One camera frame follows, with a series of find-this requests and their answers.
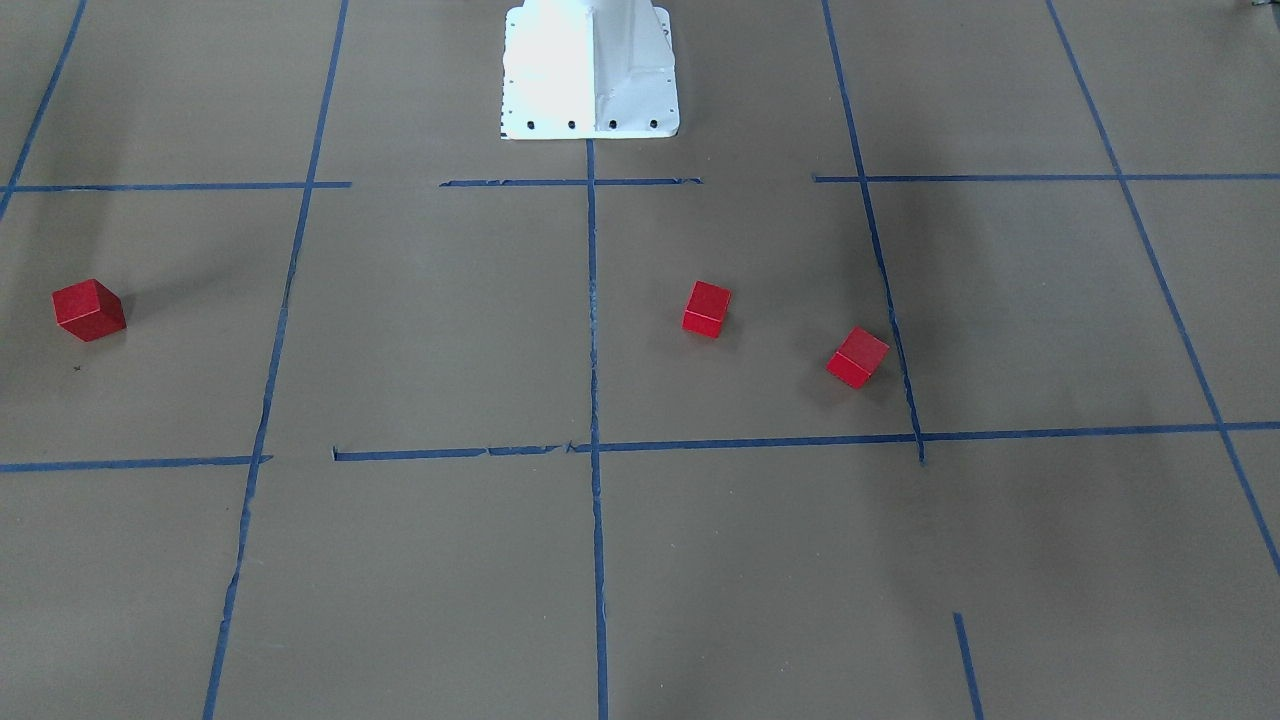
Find red block picked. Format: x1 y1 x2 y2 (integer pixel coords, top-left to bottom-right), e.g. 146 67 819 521
50 278 127 342

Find white central pedestal column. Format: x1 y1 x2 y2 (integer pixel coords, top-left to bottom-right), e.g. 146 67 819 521
500 1 681 141

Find red block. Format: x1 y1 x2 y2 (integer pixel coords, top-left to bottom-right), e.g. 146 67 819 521
826 327 890 389
681 281 732 340

